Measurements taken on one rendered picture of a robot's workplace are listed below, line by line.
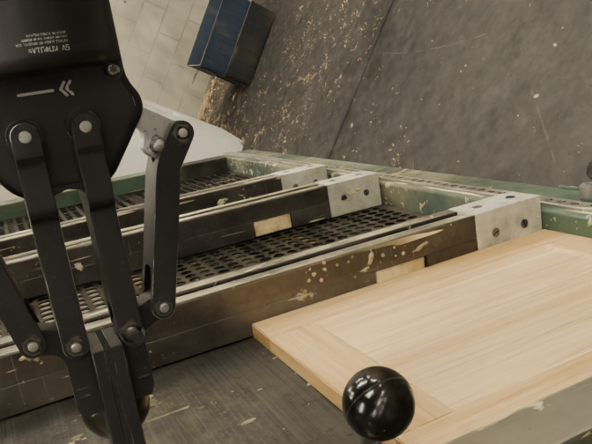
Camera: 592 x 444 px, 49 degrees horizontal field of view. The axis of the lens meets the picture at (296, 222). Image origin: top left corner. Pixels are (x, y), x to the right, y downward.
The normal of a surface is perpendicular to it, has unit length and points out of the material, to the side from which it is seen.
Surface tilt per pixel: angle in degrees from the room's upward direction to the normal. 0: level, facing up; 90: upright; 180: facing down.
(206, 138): 90
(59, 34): 100
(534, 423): 60
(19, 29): 81
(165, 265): 90
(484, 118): 0
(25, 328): 90
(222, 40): 90
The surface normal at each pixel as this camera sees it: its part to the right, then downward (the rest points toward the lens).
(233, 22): 0.41, 0.21
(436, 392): -0.15, -0.96
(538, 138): -0.85, -0.28
